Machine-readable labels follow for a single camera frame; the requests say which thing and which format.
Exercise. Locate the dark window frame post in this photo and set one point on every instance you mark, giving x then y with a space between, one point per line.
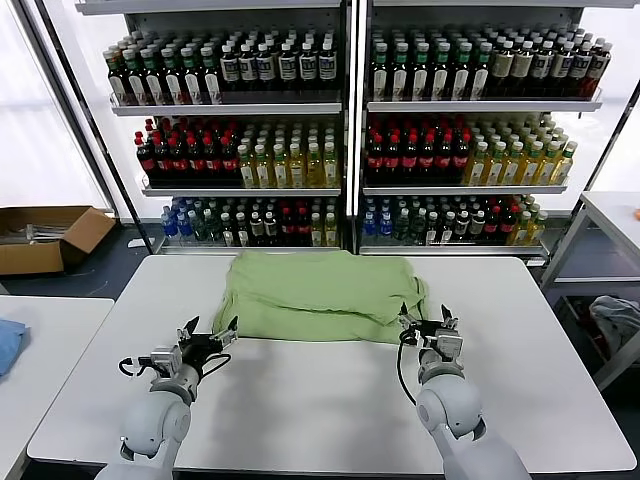
83 100

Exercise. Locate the wrapped silver metal parts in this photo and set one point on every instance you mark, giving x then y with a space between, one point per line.
45 234

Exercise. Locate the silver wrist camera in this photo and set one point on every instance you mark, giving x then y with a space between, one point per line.
164 357
449 345

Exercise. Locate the white side table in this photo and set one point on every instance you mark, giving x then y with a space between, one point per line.
55 325

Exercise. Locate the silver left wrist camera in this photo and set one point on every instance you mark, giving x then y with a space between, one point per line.
164 357

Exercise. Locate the folded blue cloth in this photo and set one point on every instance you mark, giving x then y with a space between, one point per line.
10 345

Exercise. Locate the small red-label cola bottle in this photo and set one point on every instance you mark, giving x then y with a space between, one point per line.
507 225
492 225
303 230
288 230

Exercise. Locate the dark bottle beige label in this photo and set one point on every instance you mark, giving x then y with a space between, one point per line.
502 67
521 67

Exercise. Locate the white-cap bottle blue label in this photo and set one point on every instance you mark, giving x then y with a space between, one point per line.
327 69
541 67
266 70
248 70
230 70
288 69
561 67
308 69
580 69

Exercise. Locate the grey-blue clothes pile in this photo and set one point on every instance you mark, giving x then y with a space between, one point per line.
617 320

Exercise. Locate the grey metal frame table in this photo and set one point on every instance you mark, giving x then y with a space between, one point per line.
615 205

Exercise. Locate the grey metal shelf unit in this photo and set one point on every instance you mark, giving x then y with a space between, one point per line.
475 106
225 109

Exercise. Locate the dark green water bottle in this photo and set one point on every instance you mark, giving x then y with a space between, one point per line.
214 231
402 227
417 227
201 230

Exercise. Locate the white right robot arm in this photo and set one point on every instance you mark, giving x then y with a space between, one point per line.
450 410

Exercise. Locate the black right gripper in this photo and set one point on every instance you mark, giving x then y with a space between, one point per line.
427 332

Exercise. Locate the blue drink bottle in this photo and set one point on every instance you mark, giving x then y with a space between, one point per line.
170 227
370 226
185 227
385 226

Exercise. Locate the dark storage bin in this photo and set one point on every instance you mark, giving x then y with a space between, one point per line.
575 325

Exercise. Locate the yellow tea bottle green label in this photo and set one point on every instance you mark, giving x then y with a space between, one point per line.
281 172
512 167
531 167
297 172
331 172
548 167
477 167
565 167
495 167
263 172
315 172
247 172

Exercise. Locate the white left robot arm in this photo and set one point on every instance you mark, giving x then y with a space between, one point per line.
150 420

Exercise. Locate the small dark bottle white cap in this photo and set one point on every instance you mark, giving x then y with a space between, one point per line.
447 231
463 224
228 232
432 231
256 227
478 224
242 232
271 227

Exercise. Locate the green-cap dark tea bottle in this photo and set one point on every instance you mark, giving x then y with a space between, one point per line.
193 85
421 80
136 85
400 80
154 85
173 85
120 85
461 80
481 80
380 80
212 85
441 80

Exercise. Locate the red-cap cola bottle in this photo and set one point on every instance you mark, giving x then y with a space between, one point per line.
180 167
213 167
444 162
410 162
461 162
393 162
230 167
197 167
427 162
148 167
164 167
376 162

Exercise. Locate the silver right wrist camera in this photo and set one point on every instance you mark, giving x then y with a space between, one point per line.
449 345

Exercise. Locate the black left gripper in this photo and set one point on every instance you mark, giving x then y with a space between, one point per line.
196 350

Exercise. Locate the small white paper scrap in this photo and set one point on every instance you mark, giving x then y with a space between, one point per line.
136 243

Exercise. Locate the small yellow tea bottle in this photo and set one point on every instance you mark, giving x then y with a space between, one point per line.
521 231
316 232
537 230
331 232

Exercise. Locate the open brown cardboard box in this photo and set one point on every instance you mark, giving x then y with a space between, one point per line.
30 260

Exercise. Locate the white-cap red tea bottle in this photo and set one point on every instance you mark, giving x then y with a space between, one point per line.
597 70

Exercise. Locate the light green polo shirt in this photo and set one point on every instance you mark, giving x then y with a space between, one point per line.
320 300

